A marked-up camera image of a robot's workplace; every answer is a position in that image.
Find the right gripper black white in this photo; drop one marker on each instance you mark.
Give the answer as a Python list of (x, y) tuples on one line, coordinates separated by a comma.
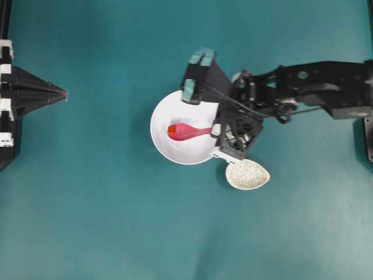
[(235, 133)]

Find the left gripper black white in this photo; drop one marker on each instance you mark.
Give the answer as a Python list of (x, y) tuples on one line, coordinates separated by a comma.
[(16, 105)]

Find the pink ceramic spoon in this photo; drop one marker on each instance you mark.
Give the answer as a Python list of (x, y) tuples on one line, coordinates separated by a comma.
[(185, 132)]

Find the small red block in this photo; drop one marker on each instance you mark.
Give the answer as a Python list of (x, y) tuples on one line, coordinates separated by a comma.
[(171, 130)]

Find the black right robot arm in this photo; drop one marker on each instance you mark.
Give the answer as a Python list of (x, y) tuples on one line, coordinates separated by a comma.
[(341, 89)]

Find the speckled cream spoon rest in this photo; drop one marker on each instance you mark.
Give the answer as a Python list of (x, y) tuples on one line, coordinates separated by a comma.
[(247, 175)]

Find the white round bowl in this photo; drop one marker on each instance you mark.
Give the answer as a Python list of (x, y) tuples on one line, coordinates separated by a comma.
[(170, 110)]

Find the black teal wrist camera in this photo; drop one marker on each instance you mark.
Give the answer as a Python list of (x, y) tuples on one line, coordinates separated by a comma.
[(204, 80)]

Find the black left frame rail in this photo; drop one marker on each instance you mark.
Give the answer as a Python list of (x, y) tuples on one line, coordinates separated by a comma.
[(5, 10)]

